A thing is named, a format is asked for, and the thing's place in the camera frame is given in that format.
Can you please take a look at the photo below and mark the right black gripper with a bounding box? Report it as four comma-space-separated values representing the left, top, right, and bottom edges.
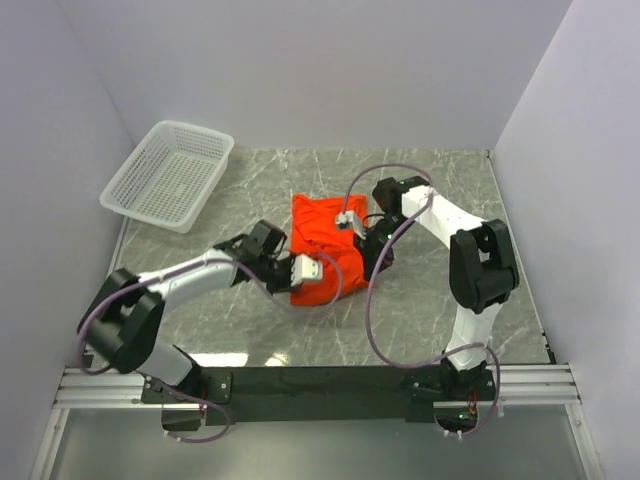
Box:
354, 215, 416, 281

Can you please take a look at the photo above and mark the orange t shirt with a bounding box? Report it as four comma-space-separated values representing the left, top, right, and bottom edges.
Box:
290, 194, 368, 307

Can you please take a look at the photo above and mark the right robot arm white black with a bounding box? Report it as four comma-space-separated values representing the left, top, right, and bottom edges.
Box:
336, 176, 520, 399

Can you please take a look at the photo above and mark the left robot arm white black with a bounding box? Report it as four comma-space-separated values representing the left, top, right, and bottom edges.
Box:
78, 220, 317, 402

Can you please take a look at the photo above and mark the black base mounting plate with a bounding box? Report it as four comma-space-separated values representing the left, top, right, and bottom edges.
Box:
140, 364, 499, 426

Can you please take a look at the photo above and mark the white perforated plastic basket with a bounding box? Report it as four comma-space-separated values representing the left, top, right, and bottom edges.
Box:
99, 120, 234, 234

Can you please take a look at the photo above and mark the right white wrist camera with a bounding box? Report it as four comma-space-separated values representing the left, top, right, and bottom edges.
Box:
335, 210, 365, 235

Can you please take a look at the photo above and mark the aluminium extrusion rail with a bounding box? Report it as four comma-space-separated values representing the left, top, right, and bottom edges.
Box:
29, 147, 601, 480

